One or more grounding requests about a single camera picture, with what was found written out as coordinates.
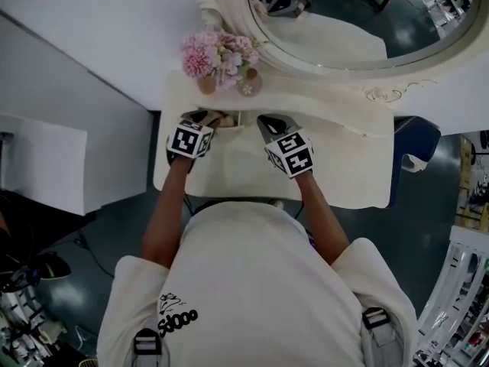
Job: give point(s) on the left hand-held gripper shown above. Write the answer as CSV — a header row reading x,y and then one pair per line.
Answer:
x,y
189,141

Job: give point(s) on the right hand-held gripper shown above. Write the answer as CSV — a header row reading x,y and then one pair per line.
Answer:
x,y
292,153

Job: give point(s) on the person's left forearm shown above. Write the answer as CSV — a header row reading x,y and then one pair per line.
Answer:
x,y
168,212

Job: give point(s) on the person's right forearm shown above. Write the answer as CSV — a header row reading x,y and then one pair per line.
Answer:
x,y
322,220

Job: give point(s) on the white vanity dressing table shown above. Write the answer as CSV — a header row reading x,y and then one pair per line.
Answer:
x,y
344,159

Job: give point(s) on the pink ribbed vase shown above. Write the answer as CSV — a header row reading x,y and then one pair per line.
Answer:
x,y
206,85

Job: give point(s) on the round pink glass bottle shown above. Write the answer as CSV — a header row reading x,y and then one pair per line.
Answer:
x,y
249,86

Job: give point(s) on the pink artificial flower bunch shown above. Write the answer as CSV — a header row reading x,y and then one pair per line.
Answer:
x,y
208,54

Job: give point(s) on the oval white-framed mirror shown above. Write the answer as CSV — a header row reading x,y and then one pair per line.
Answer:
x,y
260,48

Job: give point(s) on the blue upholstered chair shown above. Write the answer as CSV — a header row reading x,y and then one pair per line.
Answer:
x,y
416,140

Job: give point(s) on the person's white shirt torso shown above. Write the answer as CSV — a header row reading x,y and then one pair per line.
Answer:
x,y
260,289

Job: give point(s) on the white shelf cabinet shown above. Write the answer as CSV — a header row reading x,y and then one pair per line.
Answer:
x,y
46,159

